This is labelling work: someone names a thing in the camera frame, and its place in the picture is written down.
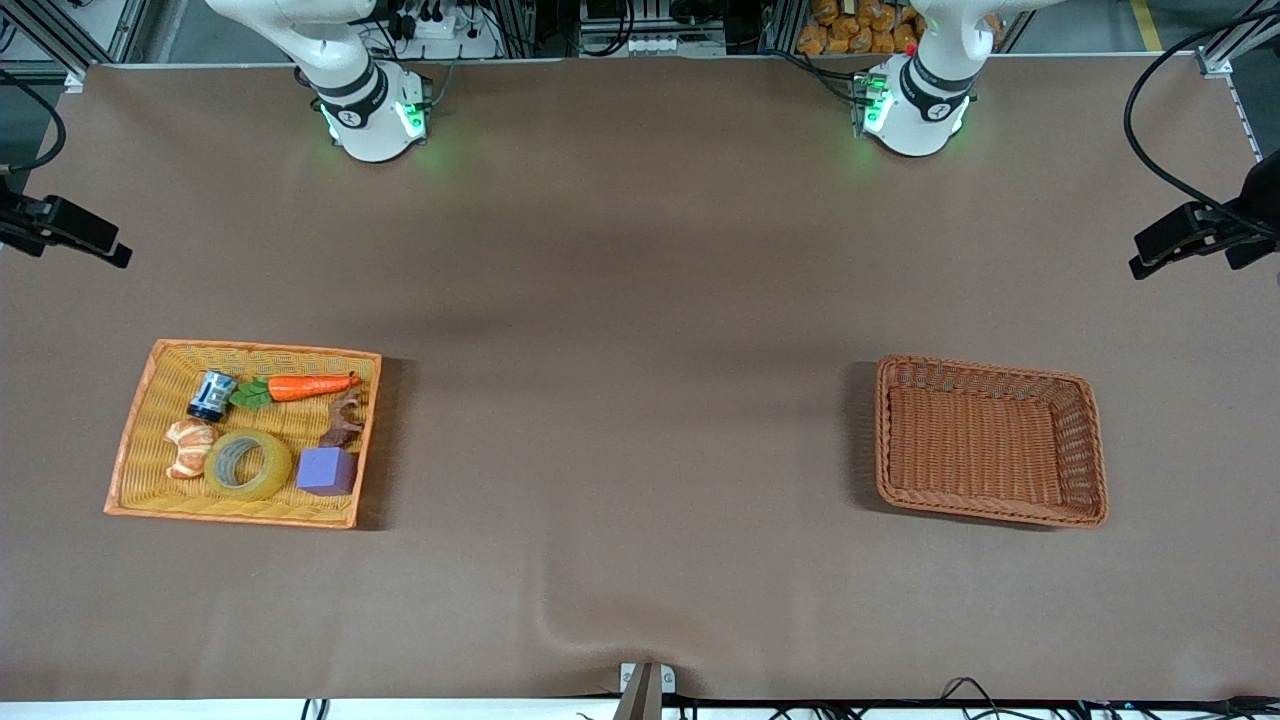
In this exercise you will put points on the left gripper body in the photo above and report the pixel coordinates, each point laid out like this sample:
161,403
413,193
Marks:
1256,190

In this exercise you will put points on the yellowish clear tape roll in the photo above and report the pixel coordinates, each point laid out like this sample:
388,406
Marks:
275,470

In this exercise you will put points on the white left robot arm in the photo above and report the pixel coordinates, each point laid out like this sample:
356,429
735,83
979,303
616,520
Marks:
925,100

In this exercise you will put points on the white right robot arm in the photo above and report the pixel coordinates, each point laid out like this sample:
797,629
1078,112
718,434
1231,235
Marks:
365,110

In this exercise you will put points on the yellow wicker basket orange rim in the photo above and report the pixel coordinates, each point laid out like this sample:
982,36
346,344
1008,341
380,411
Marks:
160,400

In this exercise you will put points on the small blue labelled can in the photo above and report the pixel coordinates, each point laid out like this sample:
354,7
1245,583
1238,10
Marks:
211,396

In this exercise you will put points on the toy croissant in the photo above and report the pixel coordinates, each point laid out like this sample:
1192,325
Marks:
188,450

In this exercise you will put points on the orange toy carrot green leaves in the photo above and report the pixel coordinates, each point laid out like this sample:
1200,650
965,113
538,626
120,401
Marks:
305,388

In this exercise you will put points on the brown wicker basket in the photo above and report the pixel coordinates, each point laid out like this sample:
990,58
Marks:
970,440

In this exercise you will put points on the brown toy lion figure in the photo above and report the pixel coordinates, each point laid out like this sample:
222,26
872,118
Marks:
343,420

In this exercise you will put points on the purple foam cube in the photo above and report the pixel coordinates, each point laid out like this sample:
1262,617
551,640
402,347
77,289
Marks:
325,472

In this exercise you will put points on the pile of orange bread toys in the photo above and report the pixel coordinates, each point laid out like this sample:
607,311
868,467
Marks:
850,30

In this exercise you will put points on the white power strip with plugs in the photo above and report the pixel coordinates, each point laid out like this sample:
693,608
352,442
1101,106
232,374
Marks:
450,40

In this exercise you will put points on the white empty power strip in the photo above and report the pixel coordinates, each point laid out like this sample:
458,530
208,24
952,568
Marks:
670,46

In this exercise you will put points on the aluminium frame profile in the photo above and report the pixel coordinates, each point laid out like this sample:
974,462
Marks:
1225,55
60,45

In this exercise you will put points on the metal table edge bracket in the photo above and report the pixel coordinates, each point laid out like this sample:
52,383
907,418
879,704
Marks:
645,695

